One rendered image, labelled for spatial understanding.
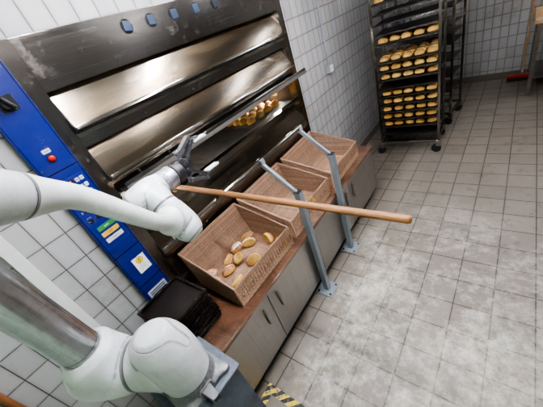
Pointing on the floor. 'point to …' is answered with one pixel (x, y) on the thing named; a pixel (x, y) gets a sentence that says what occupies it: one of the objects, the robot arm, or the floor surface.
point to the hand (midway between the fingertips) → (208, 149)
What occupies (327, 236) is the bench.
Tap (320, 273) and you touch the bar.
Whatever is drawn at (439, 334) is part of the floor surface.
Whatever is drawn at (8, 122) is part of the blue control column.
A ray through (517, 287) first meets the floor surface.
